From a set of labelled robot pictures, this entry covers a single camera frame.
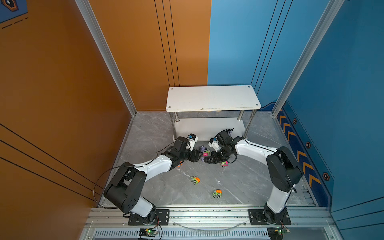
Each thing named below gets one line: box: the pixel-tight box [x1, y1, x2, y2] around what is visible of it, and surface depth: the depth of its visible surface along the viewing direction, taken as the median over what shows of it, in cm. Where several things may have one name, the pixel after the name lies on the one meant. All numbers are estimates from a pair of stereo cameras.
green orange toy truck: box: [212, 189, 223, 199], surface depth 81 cm
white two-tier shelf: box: [165, 85, 262, 143], surface depth 87 cm
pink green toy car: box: [220, 161, 230, 168], surface depth 91 cm
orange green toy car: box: [190, 176, 201, 185], surface depth 85 cm
